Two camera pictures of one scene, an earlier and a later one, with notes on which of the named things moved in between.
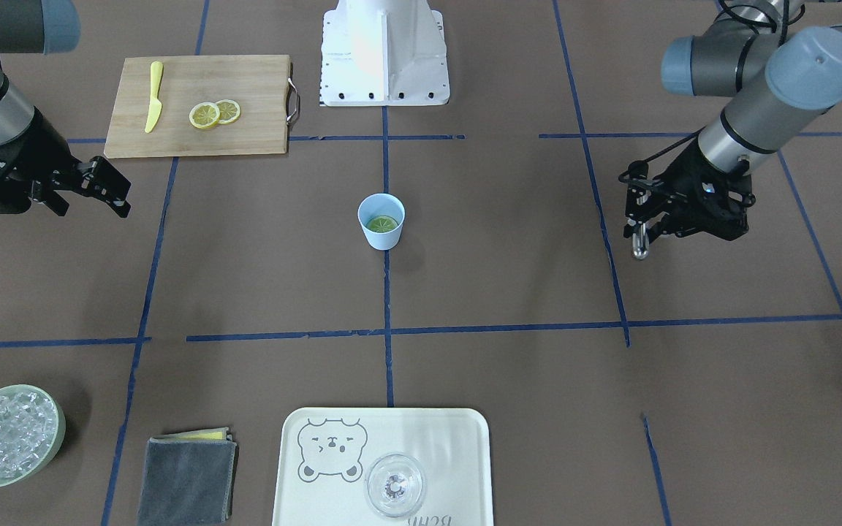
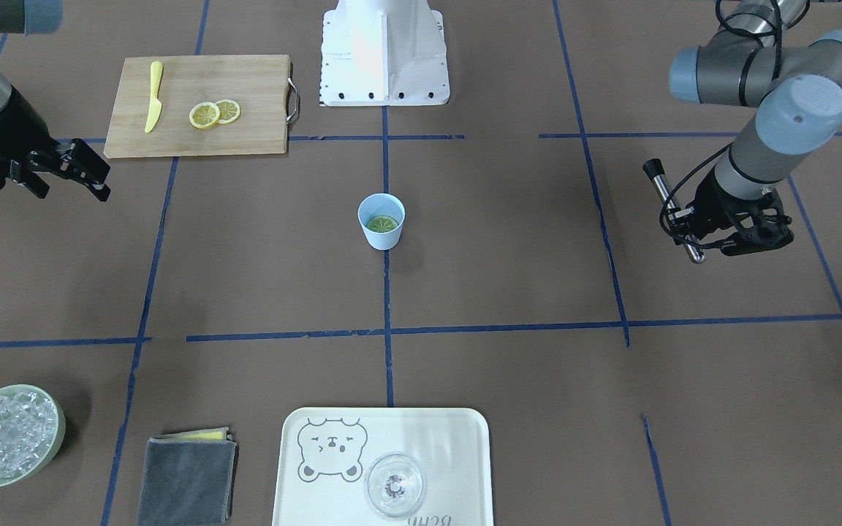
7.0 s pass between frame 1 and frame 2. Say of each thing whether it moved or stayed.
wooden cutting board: stayed
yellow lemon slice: stayed
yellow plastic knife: stayed
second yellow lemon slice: stayed
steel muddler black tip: moved
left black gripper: moved
